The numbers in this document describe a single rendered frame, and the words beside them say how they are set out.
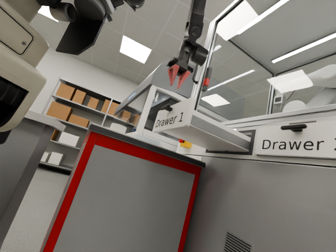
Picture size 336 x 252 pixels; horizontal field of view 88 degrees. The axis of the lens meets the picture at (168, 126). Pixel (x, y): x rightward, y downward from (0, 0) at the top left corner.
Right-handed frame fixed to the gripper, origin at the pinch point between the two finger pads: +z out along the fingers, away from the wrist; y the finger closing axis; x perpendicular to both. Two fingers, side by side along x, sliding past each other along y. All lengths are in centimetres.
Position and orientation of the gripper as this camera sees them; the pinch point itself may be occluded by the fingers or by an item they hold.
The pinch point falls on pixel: (175, 85)
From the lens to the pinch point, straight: 72.5
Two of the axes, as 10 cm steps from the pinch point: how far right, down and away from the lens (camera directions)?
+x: -4.6, 0.9, 8.8
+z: -2.5, 9.4, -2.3
